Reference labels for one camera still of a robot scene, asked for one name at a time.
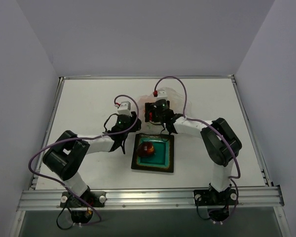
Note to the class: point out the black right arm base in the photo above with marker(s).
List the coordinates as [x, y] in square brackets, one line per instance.
[217, 204]

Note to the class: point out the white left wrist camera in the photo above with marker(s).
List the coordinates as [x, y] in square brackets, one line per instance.
[124, 108]

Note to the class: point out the translucent white plastic bag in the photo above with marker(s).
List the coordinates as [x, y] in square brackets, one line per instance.
[176, 99]

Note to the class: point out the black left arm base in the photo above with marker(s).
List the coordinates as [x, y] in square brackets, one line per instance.
[82, 209]

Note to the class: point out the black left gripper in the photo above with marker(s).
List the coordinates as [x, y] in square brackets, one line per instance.
[134, 122]

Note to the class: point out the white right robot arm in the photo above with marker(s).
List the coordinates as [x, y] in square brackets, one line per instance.
[221, 142]

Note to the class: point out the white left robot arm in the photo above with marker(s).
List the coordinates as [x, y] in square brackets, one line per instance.
[65, 159]

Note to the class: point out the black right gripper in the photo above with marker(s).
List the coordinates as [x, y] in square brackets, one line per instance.
[150, 114]

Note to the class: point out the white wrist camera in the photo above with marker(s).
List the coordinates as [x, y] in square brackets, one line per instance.
[124, 108]
[159, 95]

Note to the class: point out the dark brown fake fruit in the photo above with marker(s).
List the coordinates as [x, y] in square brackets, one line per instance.
[145, 149]

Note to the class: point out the teal square ceramic plate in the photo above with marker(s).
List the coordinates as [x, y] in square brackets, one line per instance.
[162, 160]

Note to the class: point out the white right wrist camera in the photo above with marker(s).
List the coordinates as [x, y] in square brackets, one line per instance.
[159, 95]

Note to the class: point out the aluminium front rail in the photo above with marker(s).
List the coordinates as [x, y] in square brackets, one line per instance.
[39, 200]

